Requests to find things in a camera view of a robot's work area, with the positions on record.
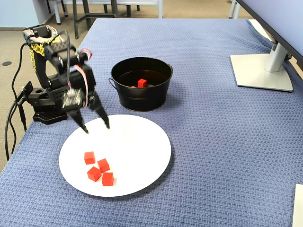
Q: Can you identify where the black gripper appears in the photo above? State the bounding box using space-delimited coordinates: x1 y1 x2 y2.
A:
65 65 111 134

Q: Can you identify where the white round plate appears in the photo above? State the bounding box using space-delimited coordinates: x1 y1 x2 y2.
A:
58 114 172 198

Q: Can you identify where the black metal bucket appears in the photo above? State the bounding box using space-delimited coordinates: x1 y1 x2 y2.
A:
108 56 174 112

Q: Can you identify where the grey chair leg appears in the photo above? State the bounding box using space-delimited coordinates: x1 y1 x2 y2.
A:
53 0 69 26
228 0 241 19

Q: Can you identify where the blue woven table cloth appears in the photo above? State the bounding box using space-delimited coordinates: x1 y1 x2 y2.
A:
0 17 303 227

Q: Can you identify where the monitor with silver stand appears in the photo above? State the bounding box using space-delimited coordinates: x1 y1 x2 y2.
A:
230 0 303 93

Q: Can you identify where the white flat board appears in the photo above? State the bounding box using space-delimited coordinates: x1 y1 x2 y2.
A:
292 183 303 227

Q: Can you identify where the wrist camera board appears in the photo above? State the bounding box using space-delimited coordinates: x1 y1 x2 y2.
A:
61 88 85 111

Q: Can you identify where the white red gripper servo cable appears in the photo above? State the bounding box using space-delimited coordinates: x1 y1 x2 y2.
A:
67 48 93 106

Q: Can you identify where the black power cable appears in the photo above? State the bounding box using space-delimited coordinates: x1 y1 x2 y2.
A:
4 42 28 162

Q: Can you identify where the thin black camera cable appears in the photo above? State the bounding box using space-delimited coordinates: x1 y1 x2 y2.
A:
52 30 71 82

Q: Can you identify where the white red arm servo cable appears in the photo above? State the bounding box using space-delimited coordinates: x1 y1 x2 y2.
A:
46 25 60 38

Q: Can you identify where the grey metal table frame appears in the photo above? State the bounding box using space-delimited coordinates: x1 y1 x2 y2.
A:
71 0 132 40

